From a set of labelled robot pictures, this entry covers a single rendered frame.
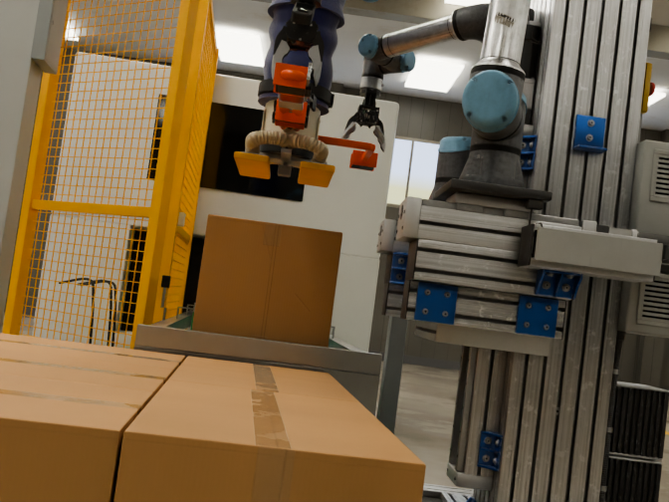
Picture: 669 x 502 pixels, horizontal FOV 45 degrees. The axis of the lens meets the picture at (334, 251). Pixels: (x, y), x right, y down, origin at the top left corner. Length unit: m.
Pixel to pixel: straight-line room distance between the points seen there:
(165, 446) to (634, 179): 1.42
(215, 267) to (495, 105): 1.02
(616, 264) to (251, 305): 1.08
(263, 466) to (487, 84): 0.97
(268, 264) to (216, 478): 1.35
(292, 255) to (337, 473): 1.35
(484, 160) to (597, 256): 0.33
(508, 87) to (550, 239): 0.32
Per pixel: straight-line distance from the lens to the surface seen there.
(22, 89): 3.16
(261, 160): 2.30
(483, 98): 1.72
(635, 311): 2.06
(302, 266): 2.36
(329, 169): 2.29
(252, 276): 2.36
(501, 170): 1.82
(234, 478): 1.08
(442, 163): 2.35
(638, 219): 2.07
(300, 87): 1.85
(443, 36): 2.53
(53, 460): 1.10
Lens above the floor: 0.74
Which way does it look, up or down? 4 degrees up
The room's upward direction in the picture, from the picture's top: 7 degrees clockwise
